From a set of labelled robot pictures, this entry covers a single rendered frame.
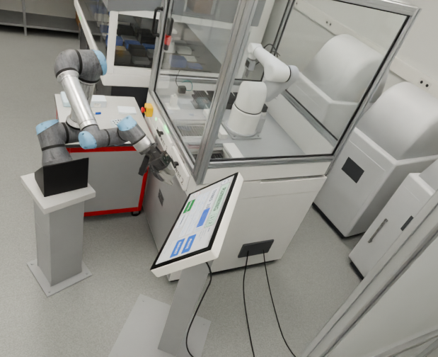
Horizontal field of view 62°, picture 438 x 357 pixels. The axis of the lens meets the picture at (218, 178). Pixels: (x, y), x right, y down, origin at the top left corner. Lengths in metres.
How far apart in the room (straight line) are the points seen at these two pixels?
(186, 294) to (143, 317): 0.66
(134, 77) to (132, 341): 1.90
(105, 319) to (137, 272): 0.40
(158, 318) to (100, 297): 0.40
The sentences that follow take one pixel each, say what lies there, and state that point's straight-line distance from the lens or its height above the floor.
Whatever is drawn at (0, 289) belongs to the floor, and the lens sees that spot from 2.67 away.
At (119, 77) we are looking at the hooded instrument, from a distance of 3.04.
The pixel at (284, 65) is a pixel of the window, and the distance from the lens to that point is 1.79.
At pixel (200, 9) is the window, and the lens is 2.01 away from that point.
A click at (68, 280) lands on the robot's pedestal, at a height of 0.02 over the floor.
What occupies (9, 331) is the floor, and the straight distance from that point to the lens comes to 2.51.
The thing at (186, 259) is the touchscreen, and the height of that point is 1.10.
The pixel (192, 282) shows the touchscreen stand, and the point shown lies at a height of 0.75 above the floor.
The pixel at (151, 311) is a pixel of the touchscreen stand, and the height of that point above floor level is 0.04.
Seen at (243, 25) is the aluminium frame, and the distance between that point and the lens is 1.58.
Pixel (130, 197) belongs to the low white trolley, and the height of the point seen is 0.25.
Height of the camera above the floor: 2.18
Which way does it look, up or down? 37 degrees down
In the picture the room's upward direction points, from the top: 18 degrees clockwise
